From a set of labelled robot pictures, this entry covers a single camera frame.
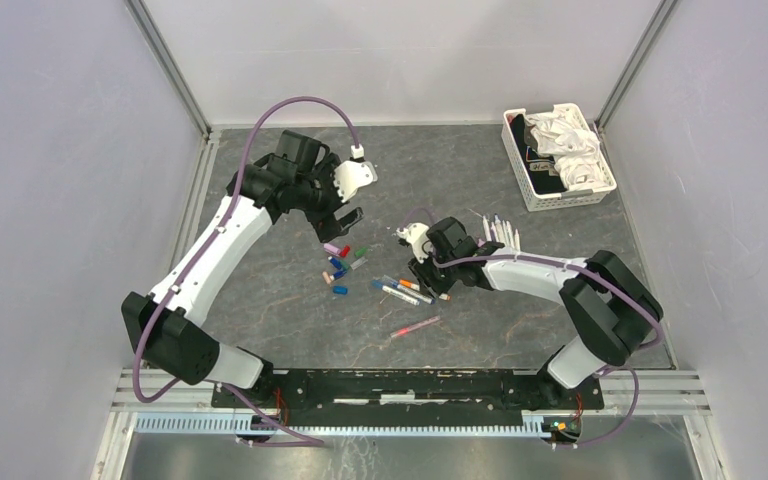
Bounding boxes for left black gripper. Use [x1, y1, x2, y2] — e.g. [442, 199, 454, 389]
[296, 154, 364, 243]

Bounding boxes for purple highlighter cap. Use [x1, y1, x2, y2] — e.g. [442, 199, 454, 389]
[323, 243, 341, 256]

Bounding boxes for red thin pen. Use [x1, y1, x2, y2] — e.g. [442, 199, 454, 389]
[390, 316, 441, 338]

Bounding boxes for orange cap marker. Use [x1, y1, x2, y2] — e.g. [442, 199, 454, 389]
[399, 279, 451, 301]

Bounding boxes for light blue cap marker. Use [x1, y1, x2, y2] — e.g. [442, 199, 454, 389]
[371, 280, 420, 306]

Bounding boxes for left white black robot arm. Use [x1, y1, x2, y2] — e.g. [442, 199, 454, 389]
[121, 130, 378, 408]

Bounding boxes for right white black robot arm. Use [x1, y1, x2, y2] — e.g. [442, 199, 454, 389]
[397, 217, 663, 408]

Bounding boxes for clear cap blue pen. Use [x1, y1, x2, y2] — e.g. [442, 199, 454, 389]
[381, 275, 435, 305]

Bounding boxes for white plastic basket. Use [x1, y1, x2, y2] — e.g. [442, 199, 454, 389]
[501, 103, 617, 212]

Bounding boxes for crumpled white cloth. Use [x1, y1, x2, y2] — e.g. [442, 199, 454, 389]
[524, 103, 610, 191]

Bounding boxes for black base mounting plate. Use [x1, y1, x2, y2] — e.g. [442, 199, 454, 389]
[244, 368, 605, 427]

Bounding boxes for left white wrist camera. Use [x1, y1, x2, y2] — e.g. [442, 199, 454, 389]
[333, 161, 378, 203]

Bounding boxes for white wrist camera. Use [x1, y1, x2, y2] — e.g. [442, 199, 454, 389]
[333, 161, 378, 203]
[396, 222, 429, 263]

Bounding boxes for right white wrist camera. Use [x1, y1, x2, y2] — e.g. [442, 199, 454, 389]
[396, 222, 429, 263]

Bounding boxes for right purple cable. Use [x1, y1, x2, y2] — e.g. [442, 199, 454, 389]
[402, 207, 665, 448]

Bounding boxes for white slotted cable duct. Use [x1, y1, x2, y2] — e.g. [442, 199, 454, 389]
[133, 411, 548, 437]

